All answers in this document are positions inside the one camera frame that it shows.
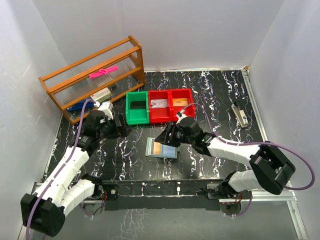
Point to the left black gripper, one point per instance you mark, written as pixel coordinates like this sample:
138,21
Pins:
123,131

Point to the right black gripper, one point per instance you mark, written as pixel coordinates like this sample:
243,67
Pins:
167,138

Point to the green card holder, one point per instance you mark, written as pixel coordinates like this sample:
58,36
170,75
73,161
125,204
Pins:
167,151

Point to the black credit card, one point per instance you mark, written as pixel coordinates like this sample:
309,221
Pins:
137,105

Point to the white striped credit card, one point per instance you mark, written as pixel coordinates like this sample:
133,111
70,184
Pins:
159,103

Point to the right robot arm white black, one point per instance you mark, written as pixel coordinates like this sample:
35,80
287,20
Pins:
269,168

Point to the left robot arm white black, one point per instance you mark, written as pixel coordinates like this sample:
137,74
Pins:
46,209

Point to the orange card in bin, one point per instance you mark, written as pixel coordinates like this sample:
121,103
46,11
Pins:
180,102

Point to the green plastic bin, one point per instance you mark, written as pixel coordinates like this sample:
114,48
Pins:
136,117

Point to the middle red plastic bin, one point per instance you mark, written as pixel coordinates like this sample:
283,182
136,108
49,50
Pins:
160,115

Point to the white red box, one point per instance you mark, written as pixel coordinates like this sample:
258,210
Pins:
101,95

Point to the blue stapler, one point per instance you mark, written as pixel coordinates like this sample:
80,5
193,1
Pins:
77,106

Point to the wooden shelf rack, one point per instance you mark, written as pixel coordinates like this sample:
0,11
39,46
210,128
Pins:
71,84

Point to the pink plastic clip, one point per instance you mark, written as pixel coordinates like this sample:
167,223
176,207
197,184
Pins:
103,72

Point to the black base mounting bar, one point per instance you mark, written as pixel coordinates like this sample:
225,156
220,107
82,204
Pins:
158,194

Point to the black grey stapler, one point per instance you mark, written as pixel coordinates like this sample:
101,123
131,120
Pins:
240,114

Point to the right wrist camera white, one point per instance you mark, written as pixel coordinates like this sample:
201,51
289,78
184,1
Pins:
180,115

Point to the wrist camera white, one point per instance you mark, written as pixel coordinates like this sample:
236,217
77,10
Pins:
107,108
180,115

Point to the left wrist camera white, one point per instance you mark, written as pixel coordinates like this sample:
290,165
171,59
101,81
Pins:
107,108

